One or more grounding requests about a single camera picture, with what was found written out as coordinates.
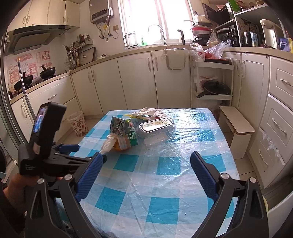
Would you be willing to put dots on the clear plastic food container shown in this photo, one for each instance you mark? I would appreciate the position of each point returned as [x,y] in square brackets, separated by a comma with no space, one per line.
[156,131]

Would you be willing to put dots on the black microwave oven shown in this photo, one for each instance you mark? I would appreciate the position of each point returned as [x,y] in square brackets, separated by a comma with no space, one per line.
[220,16]

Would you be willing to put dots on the camera with screen on gripper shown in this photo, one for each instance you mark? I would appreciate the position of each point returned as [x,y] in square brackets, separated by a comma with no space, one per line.
[47,122]

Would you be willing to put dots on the black wok on stove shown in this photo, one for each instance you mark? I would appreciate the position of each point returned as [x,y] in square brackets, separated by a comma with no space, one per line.
[47,72]

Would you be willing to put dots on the wall water heater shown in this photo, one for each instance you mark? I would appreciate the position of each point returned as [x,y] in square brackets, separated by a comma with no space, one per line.
[100,11]

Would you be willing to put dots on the blue checkered plastic tablecloth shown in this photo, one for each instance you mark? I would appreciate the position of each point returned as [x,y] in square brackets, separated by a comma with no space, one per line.
[152,191]

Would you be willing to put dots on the yellow paper packet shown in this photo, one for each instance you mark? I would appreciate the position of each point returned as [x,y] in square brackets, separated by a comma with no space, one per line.
[141,117]

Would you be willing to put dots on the kitchen faucet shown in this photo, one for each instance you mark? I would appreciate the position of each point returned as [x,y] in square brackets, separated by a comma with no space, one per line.
[156,34]

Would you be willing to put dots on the floral patterned waste basket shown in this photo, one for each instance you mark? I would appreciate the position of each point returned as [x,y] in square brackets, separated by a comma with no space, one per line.
[78,123]

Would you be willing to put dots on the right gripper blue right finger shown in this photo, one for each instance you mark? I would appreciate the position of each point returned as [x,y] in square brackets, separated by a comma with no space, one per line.
[207,175]

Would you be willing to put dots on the crushed grey milk carton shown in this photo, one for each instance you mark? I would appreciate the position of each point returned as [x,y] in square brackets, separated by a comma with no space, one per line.
[121,126]

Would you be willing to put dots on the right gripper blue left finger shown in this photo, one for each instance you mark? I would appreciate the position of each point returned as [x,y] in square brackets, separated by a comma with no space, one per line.
[87,179]

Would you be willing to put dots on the white electric kettle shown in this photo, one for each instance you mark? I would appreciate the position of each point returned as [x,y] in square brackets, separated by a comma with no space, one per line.
[272,33]

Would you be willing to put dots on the black frying pan on rack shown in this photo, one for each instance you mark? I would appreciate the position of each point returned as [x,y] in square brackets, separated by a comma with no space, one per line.
[213,87]

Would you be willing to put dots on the white storage rack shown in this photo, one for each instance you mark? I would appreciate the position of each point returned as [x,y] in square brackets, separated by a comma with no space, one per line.
[221,70]

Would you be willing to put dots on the white plastic bag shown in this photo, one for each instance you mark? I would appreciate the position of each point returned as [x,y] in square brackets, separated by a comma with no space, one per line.
[108,144]

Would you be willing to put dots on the range hood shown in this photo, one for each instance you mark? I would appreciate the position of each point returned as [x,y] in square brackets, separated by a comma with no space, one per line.
[32,37]

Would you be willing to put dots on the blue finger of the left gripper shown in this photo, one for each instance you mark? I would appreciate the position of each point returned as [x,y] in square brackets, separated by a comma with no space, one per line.
[99,158]
[62,148]

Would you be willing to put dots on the person's left hand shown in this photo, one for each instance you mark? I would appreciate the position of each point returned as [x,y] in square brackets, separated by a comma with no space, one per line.
[15,190]

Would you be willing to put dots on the red plastic bag on rack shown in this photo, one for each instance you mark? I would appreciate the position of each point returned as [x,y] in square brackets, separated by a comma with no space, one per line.
[198,54]

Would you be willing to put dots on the small white step stool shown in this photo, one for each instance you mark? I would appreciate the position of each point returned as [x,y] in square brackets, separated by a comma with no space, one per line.
[231,121]

